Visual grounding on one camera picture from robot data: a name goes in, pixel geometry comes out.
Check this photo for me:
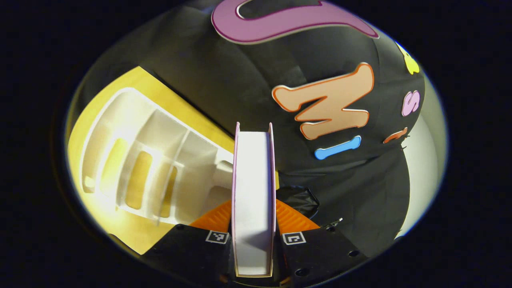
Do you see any pink cover book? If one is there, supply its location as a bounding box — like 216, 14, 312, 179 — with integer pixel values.
231, 122, 277, 278

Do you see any white plastic bookshelf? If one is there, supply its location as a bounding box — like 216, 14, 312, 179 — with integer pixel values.
79, 87, 237, 225

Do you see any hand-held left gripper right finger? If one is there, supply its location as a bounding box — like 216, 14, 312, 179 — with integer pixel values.
275, 199, 366, 286

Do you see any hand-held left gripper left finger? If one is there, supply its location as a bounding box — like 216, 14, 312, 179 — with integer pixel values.
146, 199, 234, 280

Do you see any blue schoolbag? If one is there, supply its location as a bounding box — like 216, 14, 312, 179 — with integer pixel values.
276, 185, 344, 232

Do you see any black backdrop cloth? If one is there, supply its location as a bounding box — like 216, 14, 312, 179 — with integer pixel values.
76, 0, 428, 257

